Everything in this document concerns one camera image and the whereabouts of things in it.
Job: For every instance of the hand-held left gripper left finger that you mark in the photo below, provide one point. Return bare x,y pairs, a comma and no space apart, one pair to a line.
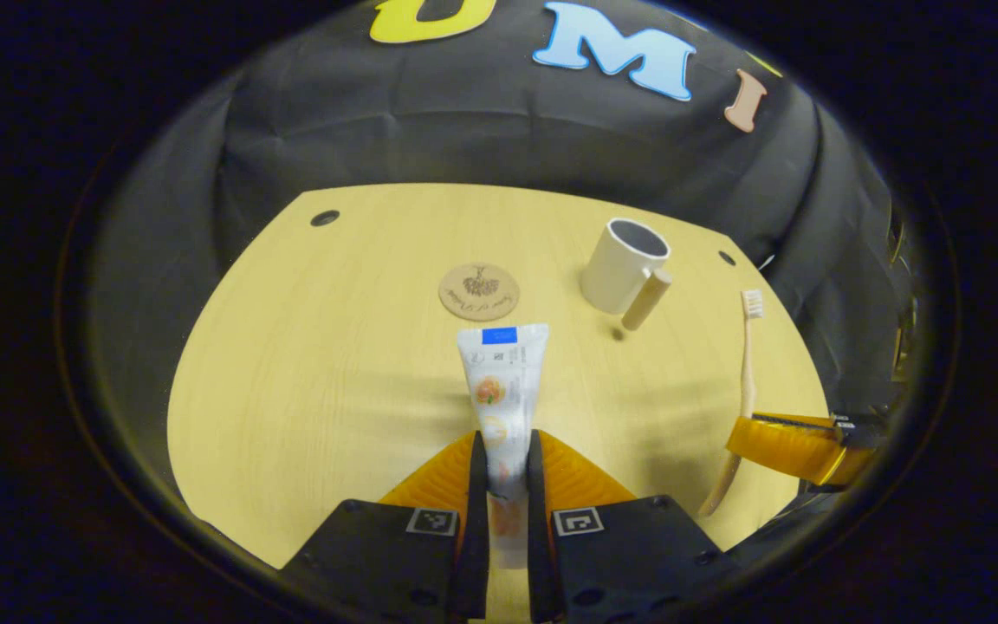
477,520

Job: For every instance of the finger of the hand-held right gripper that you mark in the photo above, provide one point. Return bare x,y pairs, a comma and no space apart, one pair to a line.
793,446

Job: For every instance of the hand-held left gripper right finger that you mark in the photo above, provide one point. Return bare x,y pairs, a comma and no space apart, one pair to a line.
538,520

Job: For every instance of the bamboo toothbrush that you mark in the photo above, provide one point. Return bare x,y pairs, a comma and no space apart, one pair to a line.
748,364

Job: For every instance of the white toothpaste tube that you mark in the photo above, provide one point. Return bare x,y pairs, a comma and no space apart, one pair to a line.
503,381

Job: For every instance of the round wooden coaster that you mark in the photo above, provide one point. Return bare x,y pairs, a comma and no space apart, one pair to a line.
479,292

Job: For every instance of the black backdrop cloth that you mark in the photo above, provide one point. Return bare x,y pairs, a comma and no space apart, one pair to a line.
464,130

